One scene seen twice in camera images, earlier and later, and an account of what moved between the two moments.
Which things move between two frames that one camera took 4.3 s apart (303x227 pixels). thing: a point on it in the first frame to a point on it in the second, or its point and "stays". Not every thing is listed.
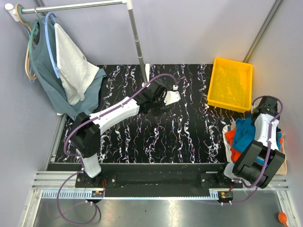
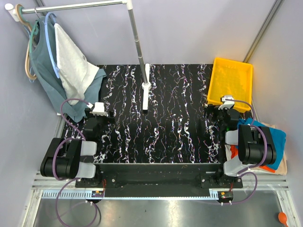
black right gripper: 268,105 to 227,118
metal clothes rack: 16,13 stays
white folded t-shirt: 227,148 stays
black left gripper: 155,110 to 108,120
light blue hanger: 46,26 stays
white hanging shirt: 75,68 stays
